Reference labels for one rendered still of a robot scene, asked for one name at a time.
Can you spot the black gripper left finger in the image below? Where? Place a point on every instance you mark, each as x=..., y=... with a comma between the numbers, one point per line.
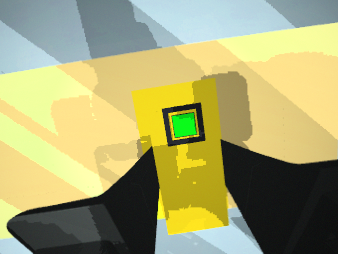
x=125, y=214

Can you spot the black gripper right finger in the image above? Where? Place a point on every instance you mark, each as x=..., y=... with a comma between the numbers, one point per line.
x=275, y=198

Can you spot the light orange rectangular panel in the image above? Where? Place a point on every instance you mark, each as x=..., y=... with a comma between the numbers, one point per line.
x=69, y=131

